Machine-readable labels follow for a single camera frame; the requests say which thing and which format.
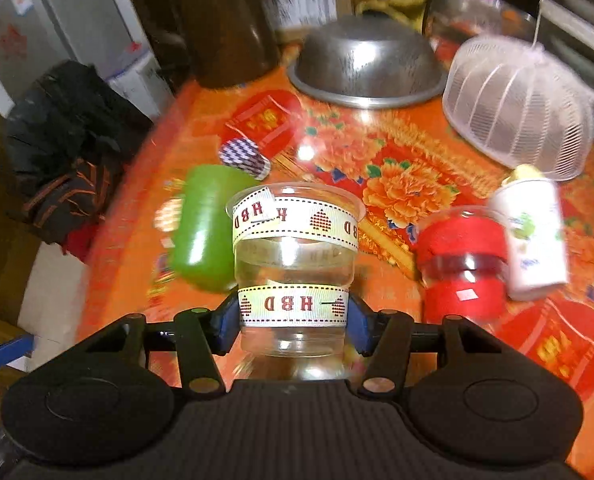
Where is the black clothes pile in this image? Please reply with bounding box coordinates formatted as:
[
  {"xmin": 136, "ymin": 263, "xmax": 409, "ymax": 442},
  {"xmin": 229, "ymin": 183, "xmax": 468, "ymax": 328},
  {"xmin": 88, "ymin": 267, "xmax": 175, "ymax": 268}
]
[{"xmin": 4, "ymin": 60, "xmax": 153, "ymax": 261}]

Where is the white paper cup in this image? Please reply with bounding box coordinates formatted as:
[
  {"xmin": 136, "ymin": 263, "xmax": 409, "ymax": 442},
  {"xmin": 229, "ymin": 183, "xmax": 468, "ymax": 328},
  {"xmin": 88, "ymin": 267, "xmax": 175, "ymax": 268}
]
[{"xmin": 488, "ymin": 165, "xmax": 569, "ymax": 301}]

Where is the large steel bowl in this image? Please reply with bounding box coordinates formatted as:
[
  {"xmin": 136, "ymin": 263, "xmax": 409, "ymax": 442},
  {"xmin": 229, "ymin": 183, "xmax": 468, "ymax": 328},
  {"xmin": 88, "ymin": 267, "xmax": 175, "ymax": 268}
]
[{"xmin": 423, "ymin": 0, "xmax": 536, "ymax": 68}]

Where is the clear cup with HBD ribbons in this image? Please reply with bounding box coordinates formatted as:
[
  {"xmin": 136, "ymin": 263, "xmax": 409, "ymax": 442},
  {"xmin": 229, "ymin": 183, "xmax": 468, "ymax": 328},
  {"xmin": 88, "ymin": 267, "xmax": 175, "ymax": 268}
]
[{"xmin": 227, "ymin": 182, "xmax": 365, "ymax": 358}]

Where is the brown plastic pitcher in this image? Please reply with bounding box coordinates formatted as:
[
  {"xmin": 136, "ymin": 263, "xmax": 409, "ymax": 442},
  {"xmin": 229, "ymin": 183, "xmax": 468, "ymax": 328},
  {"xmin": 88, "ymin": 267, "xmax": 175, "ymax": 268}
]
[{"xmin": 131, "ymin": 0, "xmax": 280, "ymax": 89}]

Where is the green plastic cup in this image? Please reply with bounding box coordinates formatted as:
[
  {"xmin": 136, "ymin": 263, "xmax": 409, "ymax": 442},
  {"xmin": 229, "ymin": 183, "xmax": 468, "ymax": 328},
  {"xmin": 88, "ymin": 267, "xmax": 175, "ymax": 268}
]
[{"xmin": 169, "ymin": 165, "xmax": 256, "ymax": 292}]

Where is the steel colander bowl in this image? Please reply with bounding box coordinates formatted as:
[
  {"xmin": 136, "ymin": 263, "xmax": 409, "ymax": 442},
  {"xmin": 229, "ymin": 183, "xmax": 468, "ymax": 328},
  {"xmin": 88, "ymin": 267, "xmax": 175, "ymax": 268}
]
[{"xmin": 286, "ymin": 15, "xmax": 446, "ymax": 110}]

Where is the grey small fridge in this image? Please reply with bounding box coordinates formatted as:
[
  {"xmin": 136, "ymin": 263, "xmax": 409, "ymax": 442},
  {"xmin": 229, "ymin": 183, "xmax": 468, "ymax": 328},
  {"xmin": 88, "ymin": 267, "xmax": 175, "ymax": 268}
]
[{"xmin": 0, "ymin": 0, "xmax": 149, "ymax": 115}]

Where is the red banded clear cup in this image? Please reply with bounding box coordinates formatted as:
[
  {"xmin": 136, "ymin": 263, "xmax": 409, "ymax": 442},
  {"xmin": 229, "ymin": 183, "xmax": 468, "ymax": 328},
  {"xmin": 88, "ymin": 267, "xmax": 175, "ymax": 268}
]
[{"xmin": 416, "ymin": 206, "xmax": 508, "ymax": 324}]

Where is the white mesh food cover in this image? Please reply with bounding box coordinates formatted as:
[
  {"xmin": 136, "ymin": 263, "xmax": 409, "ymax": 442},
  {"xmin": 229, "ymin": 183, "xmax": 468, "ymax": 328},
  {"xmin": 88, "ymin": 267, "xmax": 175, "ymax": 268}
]
[{"xmin": 442, "ymin": 36, "xmax": 594, "ymax": 181}]

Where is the blue checked cupcake liner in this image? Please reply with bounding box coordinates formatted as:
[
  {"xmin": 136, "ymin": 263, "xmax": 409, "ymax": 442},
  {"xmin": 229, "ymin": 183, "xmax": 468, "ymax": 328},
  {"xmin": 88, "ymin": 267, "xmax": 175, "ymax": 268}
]
[{"xmin": 218, "ymin": 138, "xmax": 271, "ymax": 181}]

